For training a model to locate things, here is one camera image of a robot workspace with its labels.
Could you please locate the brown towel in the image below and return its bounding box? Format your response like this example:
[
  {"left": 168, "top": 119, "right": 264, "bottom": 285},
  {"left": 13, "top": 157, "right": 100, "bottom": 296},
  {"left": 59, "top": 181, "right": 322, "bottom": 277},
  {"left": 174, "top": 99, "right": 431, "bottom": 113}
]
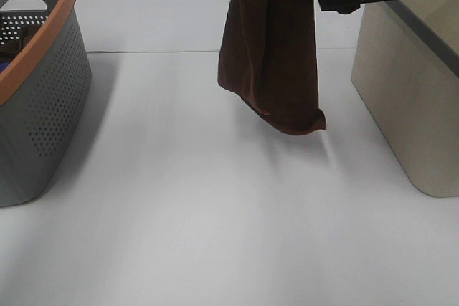
[{"left": 217, "top": 0, "right": 326, "bottom": 135}]

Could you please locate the blue towel in basket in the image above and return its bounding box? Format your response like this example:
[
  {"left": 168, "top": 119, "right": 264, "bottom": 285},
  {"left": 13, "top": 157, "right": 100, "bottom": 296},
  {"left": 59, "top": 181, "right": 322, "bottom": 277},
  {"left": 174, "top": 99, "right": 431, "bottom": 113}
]
[{"left": 0, "top": 62, "right": 10, "bottom": 72}]

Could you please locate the beige basket grey rim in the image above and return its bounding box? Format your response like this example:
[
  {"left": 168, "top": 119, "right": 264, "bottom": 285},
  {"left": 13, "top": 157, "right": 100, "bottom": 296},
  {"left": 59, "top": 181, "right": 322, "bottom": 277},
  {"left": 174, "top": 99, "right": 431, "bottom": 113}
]
[{"left": 351, "top": 0, "right": 458, "bottom": 198}]

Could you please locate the grey perforated basket orange rim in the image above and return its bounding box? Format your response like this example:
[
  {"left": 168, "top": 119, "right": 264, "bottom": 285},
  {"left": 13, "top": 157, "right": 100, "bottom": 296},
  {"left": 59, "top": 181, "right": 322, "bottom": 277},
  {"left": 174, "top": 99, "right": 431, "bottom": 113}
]
[{"left": 1, "top": 0, "right": 92, "bottom": 207}]

